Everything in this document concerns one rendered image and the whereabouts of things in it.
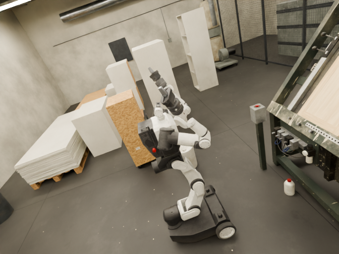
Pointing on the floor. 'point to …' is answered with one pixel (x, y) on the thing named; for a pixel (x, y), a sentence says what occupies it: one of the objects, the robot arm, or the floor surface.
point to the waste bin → (5, 209)
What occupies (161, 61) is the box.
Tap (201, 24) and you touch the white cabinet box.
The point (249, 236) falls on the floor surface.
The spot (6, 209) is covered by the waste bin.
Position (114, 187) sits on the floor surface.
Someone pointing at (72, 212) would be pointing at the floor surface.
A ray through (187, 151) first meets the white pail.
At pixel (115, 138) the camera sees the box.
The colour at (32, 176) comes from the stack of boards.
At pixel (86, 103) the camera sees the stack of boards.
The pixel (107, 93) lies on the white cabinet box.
